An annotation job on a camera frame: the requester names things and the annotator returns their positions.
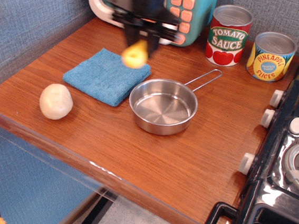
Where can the small steel pan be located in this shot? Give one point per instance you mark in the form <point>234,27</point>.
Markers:
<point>166,107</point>

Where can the black toy stove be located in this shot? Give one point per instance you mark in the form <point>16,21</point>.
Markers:
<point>271,191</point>

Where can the toy knife yellow handle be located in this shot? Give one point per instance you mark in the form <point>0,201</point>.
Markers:
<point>136,55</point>

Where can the blue folded towel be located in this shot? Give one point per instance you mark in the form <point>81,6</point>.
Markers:
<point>105,78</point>

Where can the white toy potato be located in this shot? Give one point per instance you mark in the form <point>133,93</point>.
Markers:
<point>55,101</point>

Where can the white stove knob top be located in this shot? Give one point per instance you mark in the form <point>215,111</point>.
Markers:
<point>276,98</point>

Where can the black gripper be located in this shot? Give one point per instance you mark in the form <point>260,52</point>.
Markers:
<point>150,16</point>

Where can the tomato sauce can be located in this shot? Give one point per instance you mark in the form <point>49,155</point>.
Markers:
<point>228,33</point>

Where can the white stove knob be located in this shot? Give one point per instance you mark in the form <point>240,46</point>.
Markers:
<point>276,98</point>
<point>267,118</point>
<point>246,163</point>

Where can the pineapple slices can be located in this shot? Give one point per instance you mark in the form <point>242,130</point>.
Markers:
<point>271,56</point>

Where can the white stove knob middle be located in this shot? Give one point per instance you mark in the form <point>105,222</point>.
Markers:
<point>267,118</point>

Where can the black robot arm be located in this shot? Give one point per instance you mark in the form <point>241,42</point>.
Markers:
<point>149,16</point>

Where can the white stove knob bottom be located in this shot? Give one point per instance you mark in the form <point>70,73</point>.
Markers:
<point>246,163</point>

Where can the teal toy microwave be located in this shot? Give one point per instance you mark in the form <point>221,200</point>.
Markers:
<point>195,15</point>

